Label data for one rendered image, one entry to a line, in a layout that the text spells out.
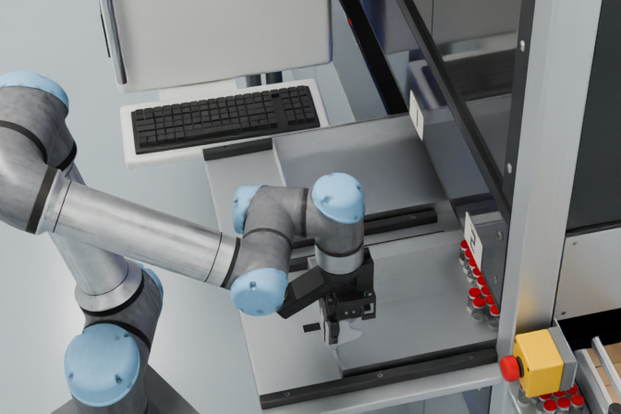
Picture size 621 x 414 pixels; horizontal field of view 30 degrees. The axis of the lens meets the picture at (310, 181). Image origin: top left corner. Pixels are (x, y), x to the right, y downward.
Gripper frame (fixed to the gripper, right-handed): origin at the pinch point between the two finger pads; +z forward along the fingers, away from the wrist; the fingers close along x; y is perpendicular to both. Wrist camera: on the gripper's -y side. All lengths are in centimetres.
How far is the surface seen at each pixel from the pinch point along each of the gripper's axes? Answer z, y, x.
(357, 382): 1.4, 3.1, -7.7
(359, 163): 2.9, 17.0, 45.7
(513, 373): -9.4, 24.4, -19.7
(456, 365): 1.6, 19.8, -8.0
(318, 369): 3.5, -2.2, -2.0
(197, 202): 91, -11, 136
